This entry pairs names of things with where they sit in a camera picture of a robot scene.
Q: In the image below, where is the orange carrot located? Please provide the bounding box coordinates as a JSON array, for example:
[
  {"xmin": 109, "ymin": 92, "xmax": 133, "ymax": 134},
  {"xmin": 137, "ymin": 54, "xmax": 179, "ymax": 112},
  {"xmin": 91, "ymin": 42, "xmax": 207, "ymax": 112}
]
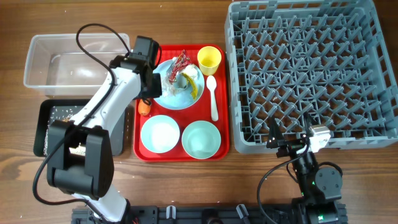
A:
[{"xmin": 137, "ymin": 99, "xmax": 152, "ymax": 116}]

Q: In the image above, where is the light blue bowl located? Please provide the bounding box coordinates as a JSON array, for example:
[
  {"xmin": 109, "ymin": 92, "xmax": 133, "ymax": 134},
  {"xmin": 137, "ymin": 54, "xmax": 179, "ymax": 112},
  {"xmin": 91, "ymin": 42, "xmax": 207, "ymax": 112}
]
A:
[{"xmin": 140, "ymin": 115, "xmax": 180, "ymax": 154}]

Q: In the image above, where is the black plastic tray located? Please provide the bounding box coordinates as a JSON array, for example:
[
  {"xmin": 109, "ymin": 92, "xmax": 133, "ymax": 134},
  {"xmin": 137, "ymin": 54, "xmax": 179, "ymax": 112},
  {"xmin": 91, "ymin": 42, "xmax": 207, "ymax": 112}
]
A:
[{"xmin": 33, "ymin": 99, "xmax": 129, "ymax": 157}]

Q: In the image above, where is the teal green bowl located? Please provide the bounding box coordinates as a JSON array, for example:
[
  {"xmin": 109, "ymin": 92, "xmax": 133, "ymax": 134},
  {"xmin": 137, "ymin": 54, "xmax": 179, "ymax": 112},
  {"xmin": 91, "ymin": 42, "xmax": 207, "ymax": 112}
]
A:
[{"xmin": 182, "ymin": 121, "xmax": 221, "ymax": 159}]

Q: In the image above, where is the red serving tray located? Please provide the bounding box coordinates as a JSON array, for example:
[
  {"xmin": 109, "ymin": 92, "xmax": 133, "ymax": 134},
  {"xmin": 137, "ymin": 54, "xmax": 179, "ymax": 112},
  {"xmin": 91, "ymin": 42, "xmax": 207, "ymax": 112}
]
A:
[{"xmin": 133, "ymin": 44, "xmax": 230, "ymax": 162}]

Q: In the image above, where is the crumpled white tissue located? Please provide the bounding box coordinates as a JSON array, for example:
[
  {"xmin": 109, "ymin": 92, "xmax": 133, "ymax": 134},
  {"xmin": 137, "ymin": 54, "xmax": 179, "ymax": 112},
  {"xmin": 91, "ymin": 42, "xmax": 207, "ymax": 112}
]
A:
[{"xmin": 162, "ymin": 64, "xmax": 198, "ymax": 95}]

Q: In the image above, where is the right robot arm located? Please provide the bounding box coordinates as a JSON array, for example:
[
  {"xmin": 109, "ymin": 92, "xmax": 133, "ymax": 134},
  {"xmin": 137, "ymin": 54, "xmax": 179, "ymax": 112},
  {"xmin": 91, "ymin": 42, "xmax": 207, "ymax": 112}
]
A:
[{"xmin": 261, "ymin": 113, "xmax": 348, "ymax": 223}]

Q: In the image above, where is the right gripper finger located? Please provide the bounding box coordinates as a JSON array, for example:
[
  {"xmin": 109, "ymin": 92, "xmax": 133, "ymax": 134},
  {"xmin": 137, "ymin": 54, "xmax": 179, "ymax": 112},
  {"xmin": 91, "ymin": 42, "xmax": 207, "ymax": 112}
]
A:
[
  {"xmin": 303, "ymin": 112, "xmax": 316, "ymax": 137},
  {"xmin": 268, "ymin": 117, "xmax": 284, "ymax": 141}
]

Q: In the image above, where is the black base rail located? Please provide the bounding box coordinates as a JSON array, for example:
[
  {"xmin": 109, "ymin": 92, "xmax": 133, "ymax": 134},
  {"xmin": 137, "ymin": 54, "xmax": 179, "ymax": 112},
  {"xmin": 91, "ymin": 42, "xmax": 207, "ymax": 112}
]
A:
[{"xmin": 71, "ymin": 203, "xmax": 348, "ymax": 224}]

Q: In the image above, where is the yellow plastic cup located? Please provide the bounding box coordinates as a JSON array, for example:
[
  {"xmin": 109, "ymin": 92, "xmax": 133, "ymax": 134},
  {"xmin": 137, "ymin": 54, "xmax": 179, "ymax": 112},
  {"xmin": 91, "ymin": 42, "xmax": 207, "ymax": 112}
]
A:
[{"xmin": 197, "ymin": 46, "xmax": 222, "ymax": 76}]

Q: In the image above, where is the white plastic spoon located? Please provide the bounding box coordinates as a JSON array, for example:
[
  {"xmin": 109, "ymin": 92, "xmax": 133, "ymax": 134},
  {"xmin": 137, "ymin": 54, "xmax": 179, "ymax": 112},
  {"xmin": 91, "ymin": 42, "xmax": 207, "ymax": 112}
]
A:
[{"xmin": 206, "ymin": 75, "xmax": 219, "ymax": 121}]

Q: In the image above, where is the large light blue plate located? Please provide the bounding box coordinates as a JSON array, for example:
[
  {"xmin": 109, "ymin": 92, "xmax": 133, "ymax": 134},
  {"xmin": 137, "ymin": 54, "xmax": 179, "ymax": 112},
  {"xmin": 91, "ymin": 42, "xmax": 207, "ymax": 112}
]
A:
[{"xmin": 154, "ymin": 57, "xmax": 205, "ymax": 110}]

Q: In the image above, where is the grey dishwasher rack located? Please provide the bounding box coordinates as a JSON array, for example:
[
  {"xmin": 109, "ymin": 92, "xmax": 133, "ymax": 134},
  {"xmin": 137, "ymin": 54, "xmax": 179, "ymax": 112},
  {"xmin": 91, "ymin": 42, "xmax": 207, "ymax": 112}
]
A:
[{"xmin": 224, "ymin": 0, "xmax": 397, "ymax": 154}]

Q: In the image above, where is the clear plastic bin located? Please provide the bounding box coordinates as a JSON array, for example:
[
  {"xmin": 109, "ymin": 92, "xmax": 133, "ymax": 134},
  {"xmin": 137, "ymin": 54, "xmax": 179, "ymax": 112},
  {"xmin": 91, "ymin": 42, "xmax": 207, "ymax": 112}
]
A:
[{"xmin": 24, "ymin": 33, "xmax": 130, "ymax": 96}]

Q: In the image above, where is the red foil wrapper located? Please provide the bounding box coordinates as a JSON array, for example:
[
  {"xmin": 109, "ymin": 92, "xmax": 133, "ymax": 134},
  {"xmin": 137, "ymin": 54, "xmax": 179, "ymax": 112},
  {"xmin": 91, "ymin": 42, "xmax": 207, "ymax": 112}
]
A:
[{"xmin": 167, "ymin": 50, "xmax": 192, "ymax": 84}]

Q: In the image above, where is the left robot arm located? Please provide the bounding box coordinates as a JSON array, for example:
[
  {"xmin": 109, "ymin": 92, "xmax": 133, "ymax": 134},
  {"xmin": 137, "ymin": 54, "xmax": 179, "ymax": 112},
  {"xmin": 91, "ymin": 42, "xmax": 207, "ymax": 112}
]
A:
[{"xmin": 45, "ymin": 52, "xmax": 161, "ymax": 223}]

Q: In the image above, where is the yellow wrapper strip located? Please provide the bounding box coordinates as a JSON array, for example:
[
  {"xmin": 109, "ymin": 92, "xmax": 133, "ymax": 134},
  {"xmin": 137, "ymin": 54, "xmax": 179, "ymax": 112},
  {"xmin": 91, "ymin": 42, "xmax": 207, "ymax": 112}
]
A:
[{"xmin": 182, "ymin": 73, "xmax": 198, "ymax": 100}]

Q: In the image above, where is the white rice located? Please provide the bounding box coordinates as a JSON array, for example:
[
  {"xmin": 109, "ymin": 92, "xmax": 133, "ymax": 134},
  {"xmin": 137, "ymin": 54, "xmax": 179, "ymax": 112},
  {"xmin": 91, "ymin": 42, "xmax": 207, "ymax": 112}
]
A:
[{"xmin": 43, "ymin": 106, "xmax": 83, "ymax": 156}]

